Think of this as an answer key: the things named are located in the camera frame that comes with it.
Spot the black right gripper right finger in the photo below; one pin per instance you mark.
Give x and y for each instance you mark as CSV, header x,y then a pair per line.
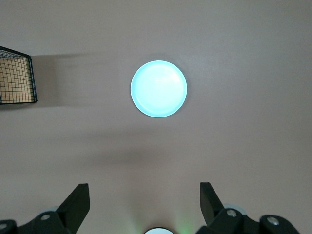
x,y
214,212

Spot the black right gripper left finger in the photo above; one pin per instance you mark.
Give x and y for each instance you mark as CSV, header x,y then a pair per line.
x,y
70,209

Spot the light blue round plate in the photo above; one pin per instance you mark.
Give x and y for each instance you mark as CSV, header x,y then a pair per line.
x,y
159,89

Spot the brown table cloth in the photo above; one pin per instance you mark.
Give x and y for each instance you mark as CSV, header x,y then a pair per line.
x,y
243,146

